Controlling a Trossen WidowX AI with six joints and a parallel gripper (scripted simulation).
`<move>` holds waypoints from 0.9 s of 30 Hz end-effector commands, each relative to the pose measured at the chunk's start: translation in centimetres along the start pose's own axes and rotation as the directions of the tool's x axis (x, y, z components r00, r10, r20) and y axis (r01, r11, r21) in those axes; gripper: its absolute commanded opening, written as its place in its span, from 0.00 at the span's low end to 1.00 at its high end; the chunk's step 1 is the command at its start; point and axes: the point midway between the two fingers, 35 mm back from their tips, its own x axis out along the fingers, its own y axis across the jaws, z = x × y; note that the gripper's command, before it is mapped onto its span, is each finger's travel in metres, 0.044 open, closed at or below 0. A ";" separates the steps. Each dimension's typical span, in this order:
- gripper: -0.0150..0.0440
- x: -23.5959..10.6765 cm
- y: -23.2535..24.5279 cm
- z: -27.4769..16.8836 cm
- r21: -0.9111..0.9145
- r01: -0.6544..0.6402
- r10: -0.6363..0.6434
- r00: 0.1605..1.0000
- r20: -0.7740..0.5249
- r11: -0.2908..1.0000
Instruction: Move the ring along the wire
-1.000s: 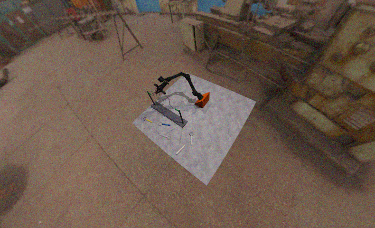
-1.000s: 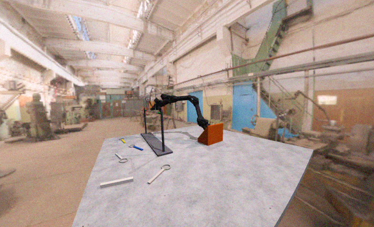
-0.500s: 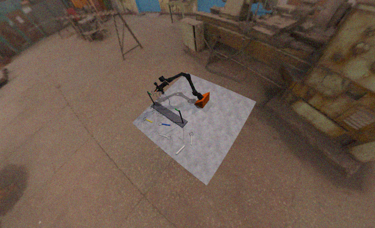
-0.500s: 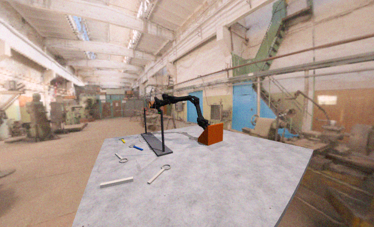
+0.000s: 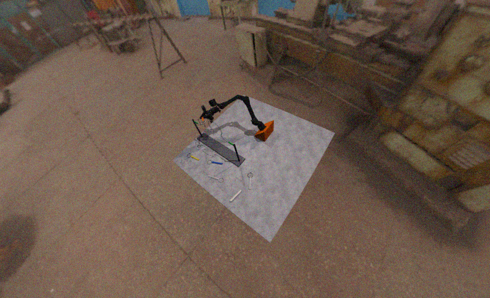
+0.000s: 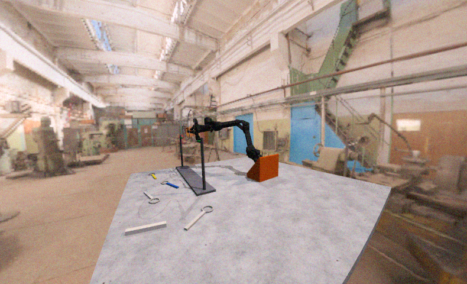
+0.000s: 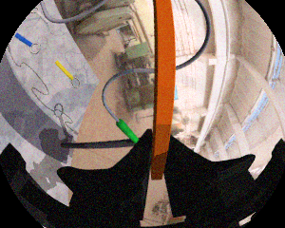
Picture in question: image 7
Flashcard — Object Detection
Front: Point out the long orange handle with grey tip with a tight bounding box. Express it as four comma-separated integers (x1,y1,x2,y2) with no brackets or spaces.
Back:
150,0,176,180

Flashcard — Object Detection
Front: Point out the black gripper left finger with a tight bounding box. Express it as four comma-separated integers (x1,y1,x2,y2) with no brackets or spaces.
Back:
56,128,153,220

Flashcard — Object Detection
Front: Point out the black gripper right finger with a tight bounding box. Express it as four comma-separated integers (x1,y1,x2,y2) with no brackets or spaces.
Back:
162,136,256,218

